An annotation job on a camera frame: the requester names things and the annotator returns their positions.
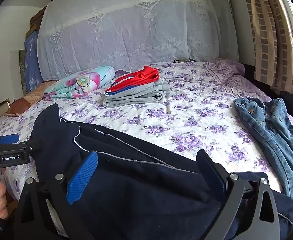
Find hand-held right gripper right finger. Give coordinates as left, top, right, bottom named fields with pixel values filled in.
left=196, top=149, right=280, bottom=240

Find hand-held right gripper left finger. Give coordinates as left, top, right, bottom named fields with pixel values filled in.
left=13, top=151, right=98, bottom=240

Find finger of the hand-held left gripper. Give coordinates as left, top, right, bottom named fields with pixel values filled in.
left=0, top=140, right=41, bottom=157
left=0, top=134, right=20, bottom=145

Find navy blue pants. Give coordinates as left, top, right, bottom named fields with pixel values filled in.
left=29, top=103, right=293, bottom=240

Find folded grey pants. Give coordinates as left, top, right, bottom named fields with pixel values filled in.
left=103, top=76, right=170, bottom=108

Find person's left hand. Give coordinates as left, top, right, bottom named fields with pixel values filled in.
left=0, top=167, right=9, bottom=220

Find brown pillow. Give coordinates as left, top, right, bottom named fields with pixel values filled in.
left=6, top=80, right=58, bottom=117

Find purple floral bed sheet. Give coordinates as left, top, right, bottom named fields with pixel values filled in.
left=0, top=60, right=293, bottom=205

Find green picture panel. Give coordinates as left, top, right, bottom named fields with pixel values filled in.
left=10, top=49, right=27, bottom=94

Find blue denim jeans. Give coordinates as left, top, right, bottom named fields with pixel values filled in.
left=234, top=97, right=293, bottom=205

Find blue patterned cloth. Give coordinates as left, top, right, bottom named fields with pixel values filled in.
left=24, top=30, right=44, bottom=93

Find folded floral quilt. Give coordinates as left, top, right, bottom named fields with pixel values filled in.
left=44, top=65, right=116, bottom=102

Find lilac floral cloth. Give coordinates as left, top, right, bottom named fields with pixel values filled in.
left=206, top=57, right=245, bottom=85

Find dark furniture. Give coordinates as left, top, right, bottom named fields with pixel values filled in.
left=239, top=64, right=293, bottom=120

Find folded red garment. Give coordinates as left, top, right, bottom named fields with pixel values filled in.
left=105, top=65, right=160, bottom=96

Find beige checked curtain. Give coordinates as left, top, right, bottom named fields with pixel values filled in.
left=243, top=0, right=293, bottom=93

